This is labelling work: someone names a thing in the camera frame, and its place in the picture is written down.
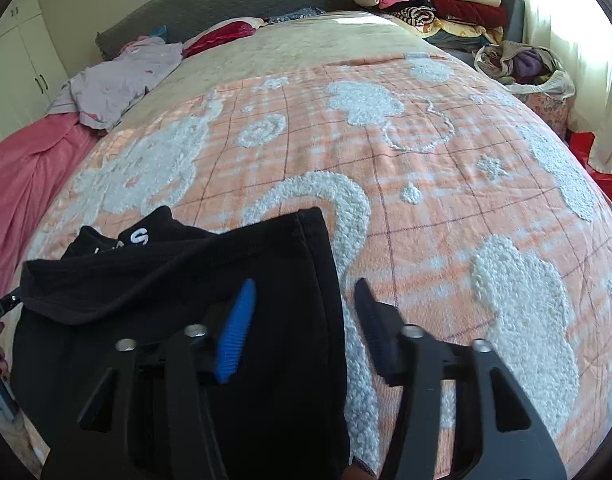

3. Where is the floral laundry basket with clothes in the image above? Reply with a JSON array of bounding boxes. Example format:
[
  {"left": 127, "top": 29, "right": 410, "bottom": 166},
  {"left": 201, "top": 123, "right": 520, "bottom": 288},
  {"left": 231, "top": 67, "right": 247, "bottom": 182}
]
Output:
[{"left": 474, "top": 40, "right": 576, "bottom": 140}]

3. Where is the lilac crumpled garment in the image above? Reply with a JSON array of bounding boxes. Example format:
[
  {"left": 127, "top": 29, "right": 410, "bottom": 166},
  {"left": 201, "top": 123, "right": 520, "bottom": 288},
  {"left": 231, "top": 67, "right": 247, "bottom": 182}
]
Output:
[{"left": 46, "top": 36, "right": 182, "bottom": 132}]

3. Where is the right hand thumb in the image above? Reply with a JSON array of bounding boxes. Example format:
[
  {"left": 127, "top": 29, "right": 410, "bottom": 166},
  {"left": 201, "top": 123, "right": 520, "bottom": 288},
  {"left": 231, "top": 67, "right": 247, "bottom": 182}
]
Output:
[{"left": 342, "top": 460, "right": 376, "bottom": 480}]

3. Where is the black t-shirt with orange patches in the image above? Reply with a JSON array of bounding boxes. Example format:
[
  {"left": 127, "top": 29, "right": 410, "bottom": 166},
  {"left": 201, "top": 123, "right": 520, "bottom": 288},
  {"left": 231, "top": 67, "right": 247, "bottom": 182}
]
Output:
[{"left": 12, "top": 207, "right": 350, "bottom": 479}]

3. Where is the pink blanket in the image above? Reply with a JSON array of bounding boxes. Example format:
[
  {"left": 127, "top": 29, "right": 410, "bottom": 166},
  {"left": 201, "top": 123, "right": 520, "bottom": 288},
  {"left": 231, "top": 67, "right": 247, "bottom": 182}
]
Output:
[{"left": 0, "top": 114, "right": 98, "bottom": 297}]

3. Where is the red pillow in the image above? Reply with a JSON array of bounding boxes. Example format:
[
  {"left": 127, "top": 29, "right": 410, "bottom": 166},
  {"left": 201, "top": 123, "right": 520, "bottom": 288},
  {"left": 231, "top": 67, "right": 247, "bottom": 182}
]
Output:
[{"left": 182, "top": 18, "right": 267, "bottom": 58}]

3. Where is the white curtain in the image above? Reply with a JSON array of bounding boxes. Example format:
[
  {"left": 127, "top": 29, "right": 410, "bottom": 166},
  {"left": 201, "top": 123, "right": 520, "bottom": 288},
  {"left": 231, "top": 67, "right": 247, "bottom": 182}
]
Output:
[{"left": 524, "top": 0, "right": 612, "bottom": 170}]

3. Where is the white wardrobe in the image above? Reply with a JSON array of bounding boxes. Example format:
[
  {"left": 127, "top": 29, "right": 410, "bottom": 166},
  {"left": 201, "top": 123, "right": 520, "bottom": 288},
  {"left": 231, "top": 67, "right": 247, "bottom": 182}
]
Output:
[{"left": 0, "top": 0, "right": 68, "bottom": 141}]

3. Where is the red bag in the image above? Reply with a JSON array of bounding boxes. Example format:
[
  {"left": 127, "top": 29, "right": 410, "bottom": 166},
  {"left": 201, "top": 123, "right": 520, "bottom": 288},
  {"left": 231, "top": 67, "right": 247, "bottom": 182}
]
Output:
[{"left": 568, "top": 132, "right": 612, "bottom": 202}]

